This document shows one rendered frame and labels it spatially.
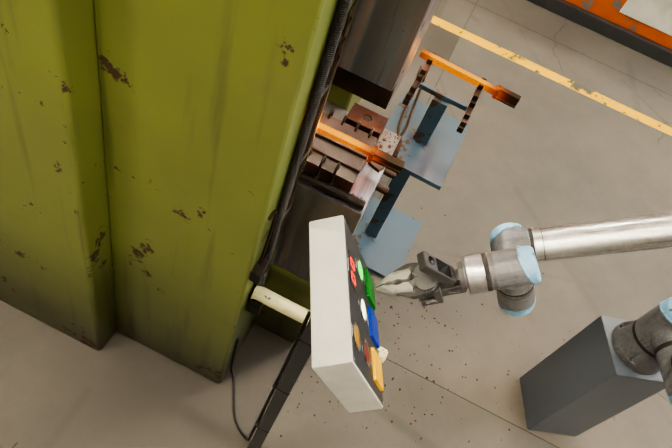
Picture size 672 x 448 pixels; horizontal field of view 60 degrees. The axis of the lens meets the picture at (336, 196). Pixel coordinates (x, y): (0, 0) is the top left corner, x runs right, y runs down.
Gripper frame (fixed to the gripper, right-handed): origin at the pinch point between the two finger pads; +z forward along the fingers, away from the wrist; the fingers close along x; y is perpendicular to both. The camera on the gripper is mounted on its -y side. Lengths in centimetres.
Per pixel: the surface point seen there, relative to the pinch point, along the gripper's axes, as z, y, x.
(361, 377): 3.3, -13.6, -26.9
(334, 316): 6.1, -21.7, -17.2
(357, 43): -8, -44, 35
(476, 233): -30, 136, 97
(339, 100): 8, 6, 74
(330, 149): 10.3, -1.5, 46.2
